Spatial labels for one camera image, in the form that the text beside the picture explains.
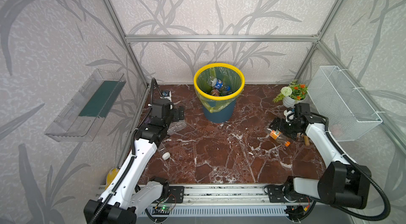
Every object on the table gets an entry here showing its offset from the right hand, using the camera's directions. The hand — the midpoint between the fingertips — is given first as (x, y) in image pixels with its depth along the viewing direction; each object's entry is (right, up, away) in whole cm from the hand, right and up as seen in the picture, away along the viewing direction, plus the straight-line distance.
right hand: (275, 128), depth 85 cm
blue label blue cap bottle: (-26, +21, +12) cm, 36 cm away
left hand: (-54, +12, -9) cm, 56 cm away
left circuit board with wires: (-58, -34, -15) cm, 69 cm away
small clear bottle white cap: (-61, -11, -3) cm, 62 cm away
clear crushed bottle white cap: (-56, 0, +6) cm, 56 cm away
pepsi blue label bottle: (-32, +25, +7) cm, 42 cm away
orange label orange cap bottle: (+2, -5, +3) cm, 6 cm away
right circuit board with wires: (+5, -38, -12) cm, 40 cm away
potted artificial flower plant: (+17, +19, +13) cm, 29 cm away
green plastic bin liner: (-24, +29, +8) cm, 38 cm away
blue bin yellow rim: (-26, +6, +14) cm, 30 cm away
